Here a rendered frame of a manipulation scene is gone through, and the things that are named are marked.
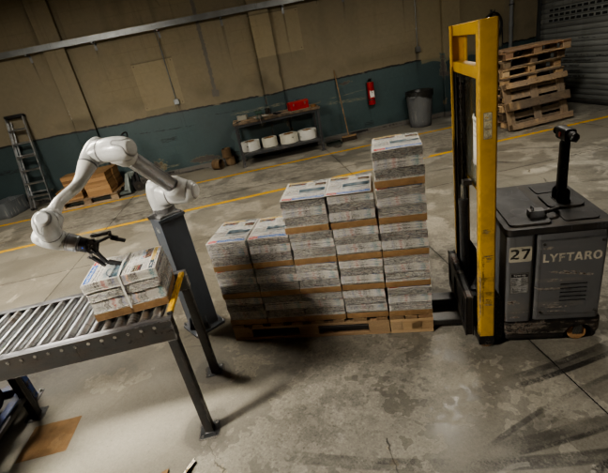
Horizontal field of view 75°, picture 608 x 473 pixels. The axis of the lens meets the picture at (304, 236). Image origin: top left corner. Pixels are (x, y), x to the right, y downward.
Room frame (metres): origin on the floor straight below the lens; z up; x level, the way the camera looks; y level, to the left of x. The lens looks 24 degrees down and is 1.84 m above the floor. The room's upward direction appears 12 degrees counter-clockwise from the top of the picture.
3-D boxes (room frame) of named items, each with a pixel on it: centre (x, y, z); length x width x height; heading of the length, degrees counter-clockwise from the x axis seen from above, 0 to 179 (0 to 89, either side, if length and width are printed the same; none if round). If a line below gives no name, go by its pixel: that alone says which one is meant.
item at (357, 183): (2.42, -0.35, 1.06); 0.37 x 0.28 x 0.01; 168
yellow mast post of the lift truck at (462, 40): (2.58, -1.15, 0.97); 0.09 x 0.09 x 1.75; 76
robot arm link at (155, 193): (2.79, 0.95, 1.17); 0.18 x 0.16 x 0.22; 70
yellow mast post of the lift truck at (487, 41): (1.94, -0.99, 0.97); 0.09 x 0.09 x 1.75; 76
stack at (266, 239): (2.53, 0.06, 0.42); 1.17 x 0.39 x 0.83; 76
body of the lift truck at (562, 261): (2.17, -1.43, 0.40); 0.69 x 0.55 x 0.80; 166
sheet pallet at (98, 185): (8.13, 4.06, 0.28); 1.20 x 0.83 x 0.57; 94
